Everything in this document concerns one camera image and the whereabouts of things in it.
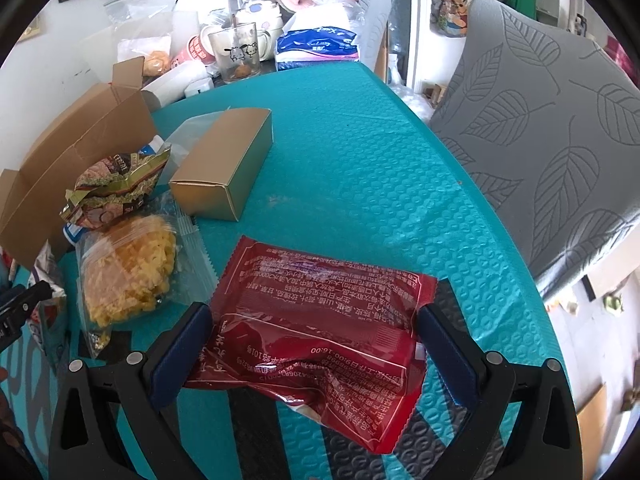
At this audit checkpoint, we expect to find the rolled grey leaf-pattern mat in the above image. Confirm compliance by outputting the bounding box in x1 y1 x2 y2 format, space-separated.
359 0 393 82

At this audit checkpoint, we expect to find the clear bag of bread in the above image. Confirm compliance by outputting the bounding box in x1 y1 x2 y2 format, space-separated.
117 37 172 78

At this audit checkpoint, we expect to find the blue tissue pack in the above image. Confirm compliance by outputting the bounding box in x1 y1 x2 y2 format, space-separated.
275 25 361 72

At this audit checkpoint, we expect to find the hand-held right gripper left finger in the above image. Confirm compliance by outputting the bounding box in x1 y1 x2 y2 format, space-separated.
48 301 214 480

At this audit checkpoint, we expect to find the small gold paper box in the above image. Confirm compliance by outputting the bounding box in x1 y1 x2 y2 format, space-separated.
169 108 273 222

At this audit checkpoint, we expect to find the dark red snack packet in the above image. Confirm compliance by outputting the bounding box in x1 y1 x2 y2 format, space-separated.
182 235 440 456

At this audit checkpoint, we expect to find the white round kettle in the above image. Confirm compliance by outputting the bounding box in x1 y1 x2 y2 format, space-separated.
234 0 287 57

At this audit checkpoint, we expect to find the pink paper cup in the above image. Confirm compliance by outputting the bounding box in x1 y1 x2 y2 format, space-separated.
170 27 217 73

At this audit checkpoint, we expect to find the green gold cereal packet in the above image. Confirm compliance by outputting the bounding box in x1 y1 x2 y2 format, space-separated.
60 144 172 225

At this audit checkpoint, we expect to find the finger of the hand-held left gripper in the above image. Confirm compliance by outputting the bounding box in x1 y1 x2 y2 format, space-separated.
0 280 53 353

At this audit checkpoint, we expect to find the small green tote bag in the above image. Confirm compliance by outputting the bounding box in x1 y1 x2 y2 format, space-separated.
507 0 544 21

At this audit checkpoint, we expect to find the clear zip bag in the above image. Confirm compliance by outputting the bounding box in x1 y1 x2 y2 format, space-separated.
102 0 176 37

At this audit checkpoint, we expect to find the teal embossed table mat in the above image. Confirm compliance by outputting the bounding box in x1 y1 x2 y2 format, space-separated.
0 61 566 480

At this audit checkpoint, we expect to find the colourful printed hanging bag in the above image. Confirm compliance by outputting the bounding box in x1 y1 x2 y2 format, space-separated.
430 0 474 40

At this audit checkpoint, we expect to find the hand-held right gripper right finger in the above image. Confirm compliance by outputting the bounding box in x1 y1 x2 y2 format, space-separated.
416 280 582 480

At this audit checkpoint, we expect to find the clear plastic sheet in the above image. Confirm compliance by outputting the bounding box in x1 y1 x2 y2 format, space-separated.
162 109 236 173

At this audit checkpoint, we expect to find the white paper box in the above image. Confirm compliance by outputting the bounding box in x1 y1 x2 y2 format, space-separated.
142 67 212 111

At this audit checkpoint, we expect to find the clear yellow noodle snack packet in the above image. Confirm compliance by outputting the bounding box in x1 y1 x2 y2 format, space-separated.
75 195 218 358

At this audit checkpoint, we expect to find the colourful printed packet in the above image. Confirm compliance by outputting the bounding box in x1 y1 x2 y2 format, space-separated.
27 241 69 343

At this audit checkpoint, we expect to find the glass mug with cartoon print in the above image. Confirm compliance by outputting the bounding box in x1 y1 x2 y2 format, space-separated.
207 22 271 85

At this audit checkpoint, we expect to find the flat cardboard piece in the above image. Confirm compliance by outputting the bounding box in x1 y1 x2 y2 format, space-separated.
575 385 609 457

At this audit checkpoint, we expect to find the cardboard box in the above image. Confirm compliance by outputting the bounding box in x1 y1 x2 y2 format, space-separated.
0 56 160 267

